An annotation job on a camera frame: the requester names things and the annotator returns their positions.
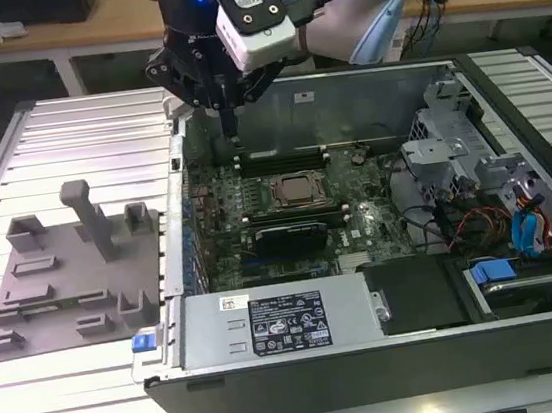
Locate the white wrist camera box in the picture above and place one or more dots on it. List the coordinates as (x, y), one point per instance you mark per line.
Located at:
(260, 37)

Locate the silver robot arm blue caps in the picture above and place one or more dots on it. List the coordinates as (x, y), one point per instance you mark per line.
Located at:
(375, 28)

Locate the black RAM slot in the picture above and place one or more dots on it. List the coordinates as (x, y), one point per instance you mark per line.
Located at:
(281, 166)
(292, 211)
(279, 153)
(335, 217)

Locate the black plastic shroud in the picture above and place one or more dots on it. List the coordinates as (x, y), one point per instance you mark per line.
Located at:
(412, 290)

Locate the CPU socket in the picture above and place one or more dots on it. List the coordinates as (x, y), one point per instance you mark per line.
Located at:
(299, 187)

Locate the wooden desk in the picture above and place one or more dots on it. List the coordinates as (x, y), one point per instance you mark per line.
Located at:
(83, 31)

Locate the blue case latch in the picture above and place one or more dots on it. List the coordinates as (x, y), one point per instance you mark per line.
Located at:
(143, 343)

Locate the grey parts rack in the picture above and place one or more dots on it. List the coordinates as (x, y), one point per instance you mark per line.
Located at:
(62, 273)

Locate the silver coin battery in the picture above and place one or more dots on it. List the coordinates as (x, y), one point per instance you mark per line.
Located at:
(358, 158)

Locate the white crumpled paper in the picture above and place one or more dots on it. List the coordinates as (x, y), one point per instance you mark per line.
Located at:
(0, 29)

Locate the green motherboard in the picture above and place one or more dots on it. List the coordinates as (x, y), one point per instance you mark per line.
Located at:
(366, 205)

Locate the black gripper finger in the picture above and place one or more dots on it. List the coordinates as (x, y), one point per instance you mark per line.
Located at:
(261, 82)
(161, 72)

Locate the grey power supply black label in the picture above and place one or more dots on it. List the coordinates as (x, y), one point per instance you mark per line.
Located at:
(210, 330)

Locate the hard disk in blue carrier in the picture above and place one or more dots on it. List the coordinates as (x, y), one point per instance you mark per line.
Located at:
(496, 272)

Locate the silver CPU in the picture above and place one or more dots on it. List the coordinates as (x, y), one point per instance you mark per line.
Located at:
(299, 187)

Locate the grey metal drive cage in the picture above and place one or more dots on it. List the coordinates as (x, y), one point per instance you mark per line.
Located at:
(430, 152)

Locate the black open PC case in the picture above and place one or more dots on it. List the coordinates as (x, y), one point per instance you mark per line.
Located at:
(328, 386)

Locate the black graphics card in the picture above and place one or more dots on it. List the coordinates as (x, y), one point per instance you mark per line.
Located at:
(290, 240)

